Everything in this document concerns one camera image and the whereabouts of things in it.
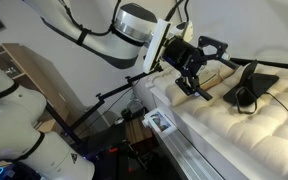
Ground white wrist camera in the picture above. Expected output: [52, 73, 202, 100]
[170, 20, 194, 43]

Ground white tufted cushion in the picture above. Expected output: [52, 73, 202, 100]
[147, 61, 288, 180]

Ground black metal pole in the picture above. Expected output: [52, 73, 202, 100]
[228, 57, 288, 72]

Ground white book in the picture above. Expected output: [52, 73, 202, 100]
[143, 107, 178, 135]

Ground tan flat box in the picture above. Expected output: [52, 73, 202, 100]
[200, 71, 223, 91]

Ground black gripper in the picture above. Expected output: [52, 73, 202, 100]
[162, 35, 240, 102]

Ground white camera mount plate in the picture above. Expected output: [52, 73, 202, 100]
[142, 18, 172, 74]

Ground wooden stool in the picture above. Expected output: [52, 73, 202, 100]
[123, 116, 158, 146]

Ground thin black stand cable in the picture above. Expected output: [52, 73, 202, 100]
[263, 91, 288, 128]

